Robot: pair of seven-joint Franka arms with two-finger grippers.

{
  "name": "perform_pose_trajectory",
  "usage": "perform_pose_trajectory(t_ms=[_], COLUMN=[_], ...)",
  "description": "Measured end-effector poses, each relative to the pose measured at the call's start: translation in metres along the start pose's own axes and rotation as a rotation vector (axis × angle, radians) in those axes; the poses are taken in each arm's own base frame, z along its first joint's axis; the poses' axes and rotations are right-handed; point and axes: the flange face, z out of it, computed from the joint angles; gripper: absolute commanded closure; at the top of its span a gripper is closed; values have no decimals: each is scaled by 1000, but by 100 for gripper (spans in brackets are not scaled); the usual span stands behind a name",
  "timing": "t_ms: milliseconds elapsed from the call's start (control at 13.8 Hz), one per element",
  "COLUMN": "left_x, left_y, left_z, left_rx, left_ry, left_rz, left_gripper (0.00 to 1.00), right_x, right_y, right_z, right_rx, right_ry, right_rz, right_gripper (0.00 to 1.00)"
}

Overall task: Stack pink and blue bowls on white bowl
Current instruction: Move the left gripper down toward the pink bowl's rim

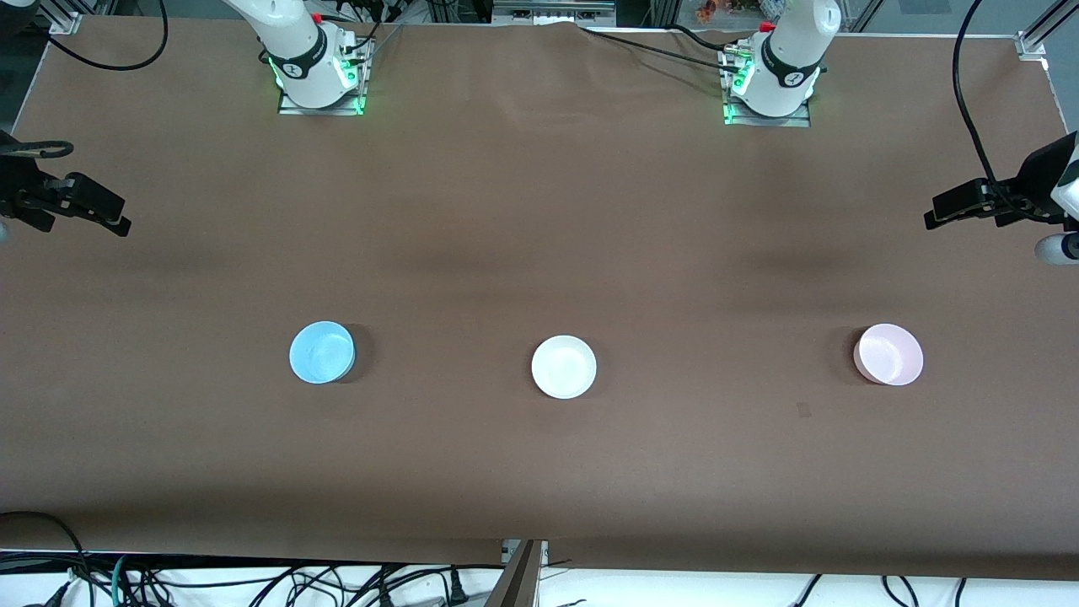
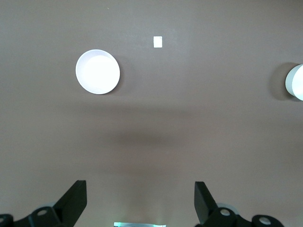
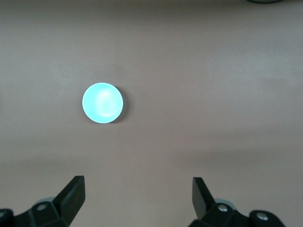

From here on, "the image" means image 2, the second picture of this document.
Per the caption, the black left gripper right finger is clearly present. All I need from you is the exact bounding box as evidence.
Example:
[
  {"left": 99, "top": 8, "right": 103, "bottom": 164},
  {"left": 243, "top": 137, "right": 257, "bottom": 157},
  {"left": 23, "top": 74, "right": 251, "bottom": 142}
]
[{"left": 194, "top": 181, "right": 285, "bottom": 227}]

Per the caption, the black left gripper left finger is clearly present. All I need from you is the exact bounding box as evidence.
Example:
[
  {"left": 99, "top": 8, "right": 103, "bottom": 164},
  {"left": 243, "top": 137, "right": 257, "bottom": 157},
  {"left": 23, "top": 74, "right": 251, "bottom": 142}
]
[{"left": 0, "top": 180, "right": 88, "bottom": 227}]

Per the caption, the pink bowl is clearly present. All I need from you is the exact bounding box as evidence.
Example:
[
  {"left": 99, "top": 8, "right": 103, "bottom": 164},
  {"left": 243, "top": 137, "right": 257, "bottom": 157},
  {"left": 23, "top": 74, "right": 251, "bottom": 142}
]
[{"left": 75, "top": 49, "right": 121, "bottom": 96}]

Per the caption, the small square tape patch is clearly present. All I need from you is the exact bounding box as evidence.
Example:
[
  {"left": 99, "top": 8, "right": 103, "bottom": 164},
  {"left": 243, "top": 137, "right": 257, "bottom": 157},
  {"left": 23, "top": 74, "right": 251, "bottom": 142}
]
[{"left": 152, "top": 35, "right": 163, "bottom": 48}]

